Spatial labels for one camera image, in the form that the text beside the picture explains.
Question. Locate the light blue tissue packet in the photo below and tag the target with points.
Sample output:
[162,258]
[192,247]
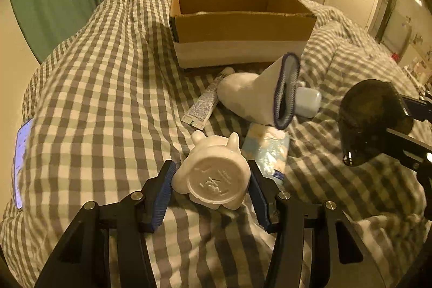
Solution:
[270,148]

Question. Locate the grey checkered blanket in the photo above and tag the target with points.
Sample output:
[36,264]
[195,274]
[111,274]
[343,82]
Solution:
[101,99]

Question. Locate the cardboard box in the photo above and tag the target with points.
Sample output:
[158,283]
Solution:
[236,21]

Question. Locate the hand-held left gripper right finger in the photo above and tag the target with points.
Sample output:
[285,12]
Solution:
[260,202]

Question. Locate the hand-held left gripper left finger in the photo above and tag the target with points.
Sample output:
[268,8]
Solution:
[164,195]

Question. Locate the white toothpaste tube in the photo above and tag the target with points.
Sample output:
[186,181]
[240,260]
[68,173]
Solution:
[202,102]

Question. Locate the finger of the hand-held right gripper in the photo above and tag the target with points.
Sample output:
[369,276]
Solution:
[410,148]
[418,107]

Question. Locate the white sock with blue trim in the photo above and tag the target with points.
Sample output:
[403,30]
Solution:
[249,90]

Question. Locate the small white case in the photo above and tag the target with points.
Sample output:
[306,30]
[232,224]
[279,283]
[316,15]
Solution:
[307,100]

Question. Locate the smartphone with lit screen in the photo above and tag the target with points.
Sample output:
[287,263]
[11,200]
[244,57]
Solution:
[23,163]

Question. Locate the white rabbit figurine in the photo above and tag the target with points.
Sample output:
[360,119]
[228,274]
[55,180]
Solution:
[211,178]

